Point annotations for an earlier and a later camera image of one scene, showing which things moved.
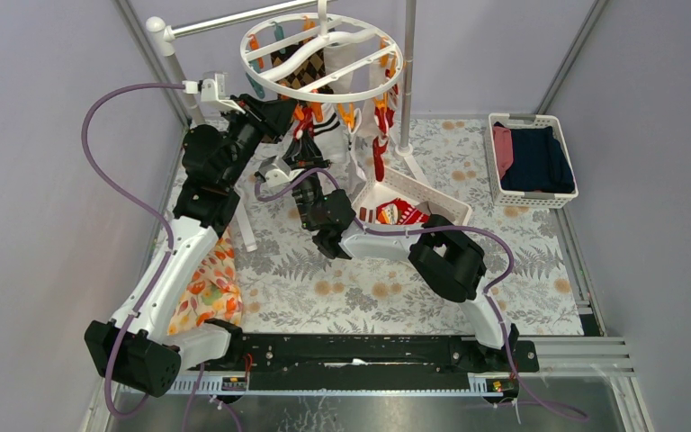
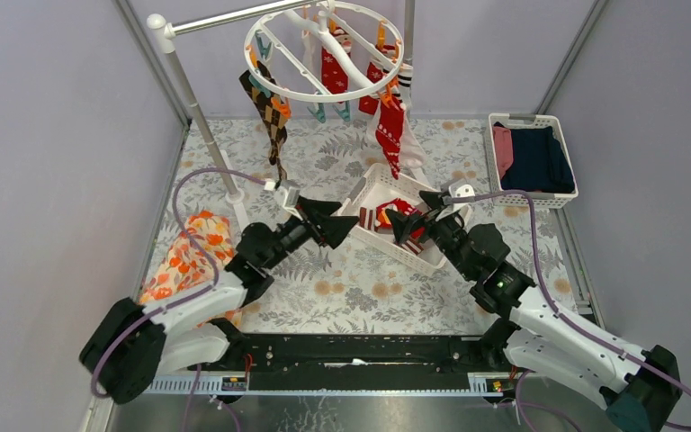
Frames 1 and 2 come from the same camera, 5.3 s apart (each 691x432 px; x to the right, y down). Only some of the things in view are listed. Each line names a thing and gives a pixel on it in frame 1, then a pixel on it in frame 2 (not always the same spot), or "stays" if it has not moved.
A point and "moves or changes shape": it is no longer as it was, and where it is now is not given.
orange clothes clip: x=349 y=116 → x=386 y=93
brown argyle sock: x=311 y=68 → x=274 y=123
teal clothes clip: x=257 y=87 → x=344 y=113
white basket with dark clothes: x=529 y=163 stays
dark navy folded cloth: x=539 y=162 stays
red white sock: x=383 y=116 → x=334 y=77
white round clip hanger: x=322 y=57 moves or changes shape
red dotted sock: x=305 y=127 → x=389 y=134
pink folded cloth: x=503 y=148 stays
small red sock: x=378 y=152 → x=370 y=104
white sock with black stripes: x=363 y=121 → x=412 y=153
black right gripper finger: x=302 y=153 → x=401 y=224
